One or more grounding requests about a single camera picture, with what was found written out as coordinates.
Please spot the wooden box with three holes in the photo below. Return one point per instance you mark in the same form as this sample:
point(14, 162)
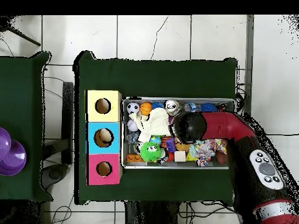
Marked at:
point(91, 140)

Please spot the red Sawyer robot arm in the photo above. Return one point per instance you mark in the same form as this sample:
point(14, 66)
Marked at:
point(224, 126)

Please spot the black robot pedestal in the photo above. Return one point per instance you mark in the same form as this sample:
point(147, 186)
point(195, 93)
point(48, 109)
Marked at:
point(154, 214)

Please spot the black tripod leg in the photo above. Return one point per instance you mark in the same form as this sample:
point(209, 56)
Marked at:
point(23, 36)

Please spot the colourful patterned cloth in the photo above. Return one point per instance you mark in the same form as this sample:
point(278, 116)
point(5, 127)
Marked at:
point(205, 149)

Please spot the purple bowl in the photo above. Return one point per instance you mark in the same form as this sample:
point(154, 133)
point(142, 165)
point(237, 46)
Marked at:
point(13, 158)

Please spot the small soccer ball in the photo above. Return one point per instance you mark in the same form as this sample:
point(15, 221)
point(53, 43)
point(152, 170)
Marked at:
point(133, 108)

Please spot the clear mesh bin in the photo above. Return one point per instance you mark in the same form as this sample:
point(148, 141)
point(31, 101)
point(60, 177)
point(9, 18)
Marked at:
point(124, 140)

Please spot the small orange basketball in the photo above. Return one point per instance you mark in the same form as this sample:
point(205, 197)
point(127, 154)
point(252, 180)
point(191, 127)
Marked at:
point(146, 108)

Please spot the cream knitted cloth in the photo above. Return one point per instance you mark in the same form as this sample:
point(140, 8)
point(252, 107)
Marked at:
point(156, 123)

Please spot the orange toy block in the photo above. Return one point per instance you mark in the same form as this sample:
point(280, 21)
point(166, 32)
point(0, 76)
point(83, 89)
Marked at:
point(134, 158)

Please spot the blue spiky ball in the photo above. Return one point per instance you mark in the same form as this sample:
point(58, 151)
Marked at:
point(209, 107)

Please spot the green cloth side table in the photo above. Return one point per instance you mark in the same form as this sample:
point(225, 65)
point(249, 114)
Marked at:
point(23, 93)

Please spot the green fuzzy toy with eyes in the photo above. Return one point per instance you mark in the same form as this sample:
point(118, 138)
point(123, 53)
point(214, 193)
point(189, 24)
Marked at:
point(150, 152)

